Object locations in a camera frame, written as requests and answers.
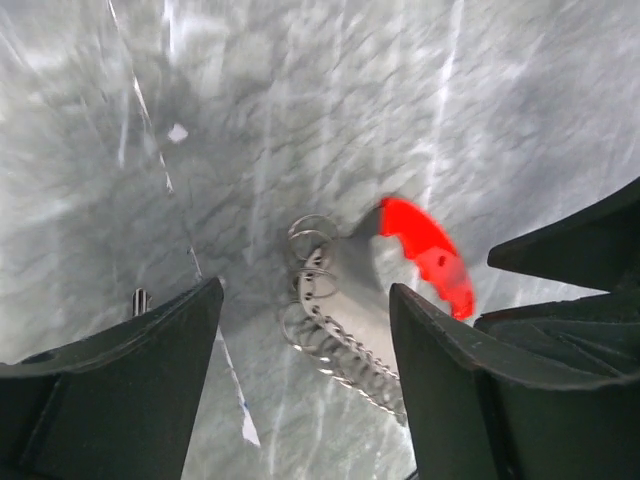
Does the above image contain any red and silver key organizer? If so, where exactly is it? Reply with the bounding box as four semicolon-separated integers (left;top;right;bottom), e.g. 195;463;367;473
278;196;476;425

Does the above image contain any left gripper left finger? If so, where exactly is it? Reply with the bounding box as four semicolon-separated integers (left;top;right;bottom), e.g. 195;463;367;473
1;277;224;479

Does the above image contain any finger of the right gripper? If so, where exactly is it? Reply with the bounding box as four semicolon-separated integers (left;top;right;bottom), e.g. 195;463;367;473
474;181;639;375

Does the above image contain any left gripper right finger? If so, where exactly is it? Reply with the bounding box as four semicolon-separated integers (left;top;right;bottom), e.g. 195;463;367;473
389;284;639;479

